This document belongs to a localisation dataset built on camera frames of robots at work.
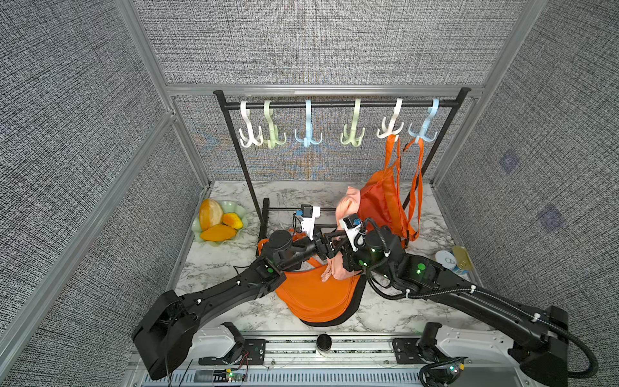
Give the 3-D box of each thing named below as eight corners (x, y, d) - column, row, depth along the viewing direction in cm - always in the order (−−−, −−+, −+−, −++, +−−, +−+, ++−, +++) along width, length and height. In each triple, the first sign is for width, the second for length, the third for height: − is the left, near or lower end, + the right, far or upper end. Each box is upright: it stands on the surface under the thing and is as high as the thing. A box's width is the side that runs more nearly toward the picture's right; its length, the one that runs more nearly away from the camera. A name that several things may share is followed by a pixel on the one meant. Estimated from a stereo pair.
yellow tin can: (430, 265, 94) (437, 258, 89) (433, 255, 96) (439, 248, 92) (448, 273, 92) (456, 266, 87) (450, 263, 94) (457, 255, 90)
